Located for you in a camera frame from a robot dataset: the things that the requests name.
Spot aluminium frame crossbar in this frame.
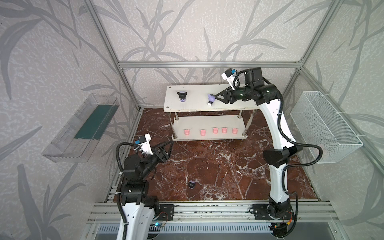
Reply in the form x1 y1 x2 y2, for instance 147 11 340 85
118 61 301 69

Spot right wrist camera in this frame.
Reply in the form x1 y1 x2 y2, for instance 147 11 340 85
221 68 240 90

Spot dark round toy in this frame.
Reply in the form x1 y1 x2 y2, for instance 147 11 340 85
188 181 196 189
177 91 188 103

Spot purple figure toy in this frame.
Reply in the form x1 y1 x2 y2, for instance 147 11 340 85
207 94 216 106

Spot white wire mesh basket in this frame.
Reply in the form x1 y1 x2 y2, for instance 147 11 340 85
291 91 363 164

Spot white two-tier shelf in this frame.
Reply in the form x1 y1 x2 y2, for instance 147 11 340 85
164 85 259 141

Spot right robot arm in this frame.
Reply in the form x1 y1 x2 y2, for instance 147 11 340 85
215 67 302 220

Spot black mounting plate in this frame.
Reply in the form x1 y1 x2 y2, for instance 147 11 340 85
249 204 295 221
154 204 175 221

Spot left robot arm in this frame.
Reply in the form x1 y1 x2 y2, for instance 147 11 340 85
115 141 175 240

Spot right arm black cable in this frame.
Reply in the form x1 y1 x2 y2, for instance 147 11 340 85
263 77 324 238

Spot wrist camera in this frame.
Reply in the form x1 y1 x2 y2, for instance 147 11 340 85
134 134 153 156
221 68 240 90

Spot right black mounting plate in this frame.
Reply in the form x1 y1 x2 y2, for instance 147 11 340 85
249 204 295 221

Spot clear plastic wall bin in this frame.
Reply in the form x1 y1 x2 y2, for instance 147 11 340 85
42 94 120 163

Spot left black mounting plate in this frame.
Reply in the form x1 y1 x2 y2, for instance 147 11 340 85
154 204 175 221

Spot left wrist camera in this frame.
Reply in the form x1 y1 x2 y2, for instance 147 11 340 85
134 134 153 156

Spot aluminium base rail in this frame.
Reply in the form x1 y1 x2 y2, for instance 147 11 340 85
87 200 339 224

